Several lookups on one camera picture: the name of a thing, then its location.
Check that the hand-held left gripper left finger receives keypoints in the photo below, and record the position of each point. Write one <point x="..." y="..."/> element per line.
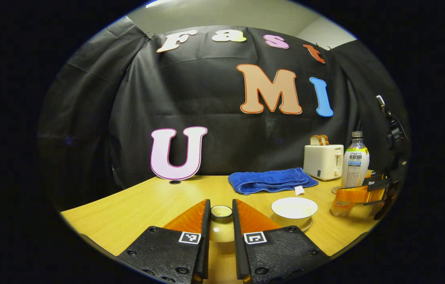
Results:
<point x="205" y="240"/>

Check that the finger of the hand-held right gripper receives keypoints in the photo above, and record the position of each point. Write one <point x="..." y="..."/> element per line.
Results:
<point x="360" y="195"/>

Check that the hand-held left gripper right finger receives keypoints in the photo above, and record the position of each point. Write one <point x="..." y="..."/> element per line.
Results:
<point x="237" y="240"/>

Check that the round cork coaster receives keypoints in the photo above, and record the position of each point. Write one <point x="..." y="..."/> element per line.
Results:
<point x="336" y="190"/>

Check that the plastic water bottle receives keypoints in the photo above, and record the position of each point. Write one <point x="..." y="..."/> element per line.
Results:
<point x="355" y="165"/>

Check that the white teacup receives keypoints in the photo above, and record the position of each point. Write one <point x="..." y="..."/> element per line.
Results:
<point x="294" y="208"/>

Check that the white toaster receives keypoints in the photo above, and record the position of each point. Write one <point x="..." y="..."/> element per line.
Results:
<point x="321" y="161"/>

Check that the white saucer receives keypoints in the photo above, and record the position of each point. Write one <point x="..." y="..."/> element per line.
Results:
<point x="305" y="227"/>

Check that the toast bread slice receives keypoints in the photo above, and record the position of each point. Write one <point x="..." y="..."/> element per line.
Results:
<point x="325" y="139"/>
<point x="315" y="141"/>

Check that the blue folded towel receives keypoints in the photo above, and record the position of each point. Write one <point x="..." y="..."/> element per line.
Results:
<point x="269" y="179"/>

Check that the black backdrop cloth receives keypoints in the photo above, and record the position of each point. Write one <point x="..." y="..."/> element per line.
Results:
<point x="190" y="98"/>

